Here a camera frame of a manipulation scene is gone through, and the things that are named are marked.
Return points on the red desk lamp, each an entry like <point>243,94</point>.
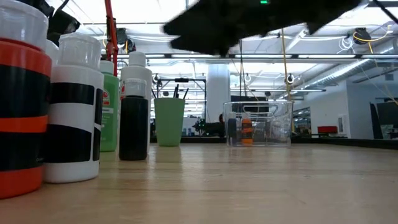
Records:
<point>108,15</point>

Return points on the black aluminium table frame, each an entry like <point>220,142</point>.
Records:
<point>342,142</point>

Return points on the black background monitor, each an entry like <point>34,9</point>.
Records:
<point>387,115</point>

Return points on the black background robot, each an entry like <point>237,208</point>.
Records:
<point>211,128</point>

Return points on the small black paint bottle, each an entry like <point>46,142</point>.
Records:
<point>133,130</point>

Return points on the clear plastic bin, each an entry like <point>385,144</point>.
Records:
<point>273,137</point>

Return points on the large white paint bottle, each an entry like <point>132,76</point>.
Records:
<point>136,70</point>

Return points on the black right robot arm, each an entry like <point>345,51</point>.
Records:
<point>295,12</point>

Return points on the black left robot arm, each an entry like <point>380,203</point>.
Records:
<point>40,4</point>

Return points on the thin black paintbrush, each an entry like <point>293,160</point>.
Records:
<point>186,93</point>
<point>175,91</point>
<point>154,94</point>

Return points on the green plastic cup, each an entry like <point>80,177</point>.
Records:
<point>169,124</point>

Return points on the small orange paint bottle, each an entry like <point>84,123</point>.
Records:
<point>21,93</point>
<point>247,129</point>

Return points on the red bench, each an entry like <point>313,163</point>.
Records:
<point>327,129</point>

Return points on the black background camera stand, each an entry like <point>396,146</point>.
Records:
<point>182,80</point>

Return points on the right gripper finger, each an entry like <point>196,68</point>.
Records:
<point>199,43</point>
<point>196,21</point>

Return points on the white square column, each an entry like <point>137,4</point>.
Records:
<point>217,93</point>

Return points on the large green paint bottle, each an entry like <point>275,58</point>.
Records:
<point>110,124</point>

